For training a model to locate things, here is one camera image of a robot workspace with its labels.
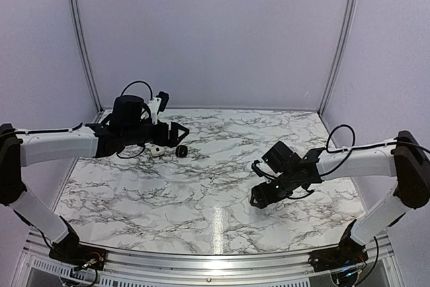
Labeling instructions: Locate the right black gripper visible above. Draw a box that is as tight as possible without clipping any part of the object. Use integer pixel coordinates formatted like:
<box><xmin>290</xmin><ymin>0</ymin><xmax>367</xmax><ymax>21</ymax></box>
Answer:
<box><xmin>250</xmin><ymin>170</ymin><xmax>298</xmax><ymax>209</ymax></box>

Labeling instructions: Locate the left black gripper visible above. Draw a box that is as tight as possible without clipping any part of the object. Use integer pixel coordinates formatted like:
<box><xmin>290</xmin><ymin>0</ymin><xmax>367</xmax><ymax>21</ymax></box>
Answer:
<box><xmin>122</xmin><ymin>120</ymin><xmax>189</xmax><ymax>147</ymax></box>

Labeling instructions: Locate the black earbud charging case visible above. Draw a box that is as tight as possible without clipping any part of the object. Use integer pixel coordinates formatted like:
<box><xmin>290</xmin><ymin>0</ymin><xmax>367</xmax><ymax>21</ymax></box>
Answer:
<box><xmin>175</xmin><ymin>145</ymin><xmax>188</xmax><ymax>158</ymax></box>

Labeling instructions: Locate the white earbud charging case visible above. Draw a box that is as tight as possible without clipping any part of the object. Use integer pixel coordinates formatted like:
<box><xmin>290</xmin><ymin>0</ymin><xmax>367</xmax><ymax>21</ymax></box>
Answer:
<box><xmin>150</xmin><ymin>146</ymin><xmax>165</xmax><ymax>157</ymax></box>

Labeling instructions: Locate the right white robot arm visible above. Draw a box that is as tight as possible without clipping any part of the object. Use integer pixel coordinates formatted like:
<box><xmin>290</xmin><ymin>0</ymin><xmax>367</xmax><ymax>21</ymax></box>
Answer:
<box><xmin>250</xmin><ymin>130</ymin><xmax>429</xmax><ymax>265</ymax></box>

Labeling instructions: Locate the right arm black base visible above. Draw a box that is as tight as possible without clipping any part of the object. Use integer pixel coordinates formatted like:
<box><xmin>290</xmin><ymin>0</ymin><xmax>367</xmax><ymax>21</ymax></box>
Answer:
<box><xmin>308</xmin><ymin>221</ymin><xmax>368</xmax><ymax>272</ymax></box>

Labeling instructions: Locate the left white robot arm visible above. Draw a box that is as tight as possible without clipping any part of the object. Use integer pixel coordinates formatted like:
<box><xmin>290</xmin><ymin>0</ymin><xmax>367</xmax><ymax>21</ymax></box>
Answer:
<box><xmin>1</xmin><ymin>92</ymin><xmax>189</xmax><ymax>263</ymax></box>

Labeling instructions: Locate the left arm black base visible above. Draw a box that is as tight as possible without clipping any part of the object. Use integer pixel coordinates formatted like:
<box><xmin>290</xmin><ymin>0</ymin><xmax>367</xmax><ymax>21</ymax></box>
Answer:
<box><xmin>48</xmin><ymin>227</ymin><xmax>107</xmax><ymax>270</ymax></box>

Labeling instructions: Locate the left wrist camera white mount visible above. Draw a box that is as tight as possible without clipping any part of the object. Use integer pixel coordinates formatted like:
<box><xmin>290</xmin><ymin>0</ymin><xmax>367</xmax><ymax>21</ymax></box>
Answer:
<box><xmin>147</xmin><ymin>91</ymin><xmax>170</xmax><ymax>125</ymax></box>

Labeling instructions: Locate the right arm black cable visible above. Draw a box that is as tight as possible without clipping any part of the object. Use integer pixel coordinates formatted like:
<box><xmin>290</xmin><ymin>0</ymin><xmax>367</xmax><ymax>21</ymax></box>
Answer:
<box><xmin>288</xmin><ymin>124</ymin><xmax>430</xmax><ymax>200</ymax></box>

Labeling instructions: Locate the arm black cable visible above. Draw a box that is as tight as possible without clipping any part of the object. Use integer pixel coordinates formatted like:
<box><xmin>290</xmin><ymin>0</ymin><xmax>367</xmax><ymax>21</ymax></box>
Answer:
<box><xmin>288</xmin><ymin>124</ymin><xmax>430</xmax><ymax>200</ymax></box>
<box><xmin>0</xmin><ymin>80</ymin><xmax>155</xmax><ymax>160</ymax></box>

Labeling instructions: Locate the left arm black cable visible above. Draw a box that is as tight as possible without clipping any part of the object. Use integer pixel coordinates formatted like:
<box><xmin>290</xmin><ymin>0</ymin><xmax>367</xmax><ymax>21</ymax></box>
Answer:
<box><xmin>0</xmin><ymin>80</ymin><xmax>155</xmax><ymax>160</ymax></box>

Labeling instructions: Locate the aluminium front rail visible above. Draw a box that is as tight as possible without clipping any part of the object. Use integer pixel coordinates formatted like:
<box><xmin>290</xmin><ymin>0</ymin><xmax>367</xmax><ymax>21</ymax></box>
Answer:
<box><xmin>12</xmin><ymin>232</ymin><xmax>404</xmax><ymax>286</ymax></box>

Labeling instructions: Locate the left aluminium corner post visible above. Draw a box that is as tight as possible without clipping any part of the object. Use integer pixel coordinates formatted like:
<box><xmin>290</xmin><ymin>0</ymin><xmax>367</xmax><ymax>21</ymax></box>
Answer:
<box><xmin>69</xmin><ymin>0</ymin><xmax>103</xmax><ymax>114</ymax></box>

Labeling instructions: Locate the aluminium corner post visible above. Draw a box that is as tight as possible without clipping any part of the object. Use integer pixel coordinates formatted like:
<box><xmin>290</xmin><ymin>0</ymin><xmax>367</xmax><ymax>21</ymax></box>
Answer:
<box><xmin>318</xmin><ymin>0</ymin><xmax>357</xmax><ymax>118</ymax></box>
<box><xmin>69</xmin><ymin>0</ymin><xmax>103</xmax><ymax>114</ymax></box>

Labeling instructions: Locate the right aluminium corner post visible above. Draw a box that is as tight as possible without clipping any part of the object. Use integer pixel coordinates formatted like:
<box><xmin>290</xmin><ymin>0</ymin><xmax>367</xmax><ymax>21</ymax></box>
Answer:
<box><xmin>318</xmin><ymin>0</ymin><xmax>357</xmax><ymax>118</ymax></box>

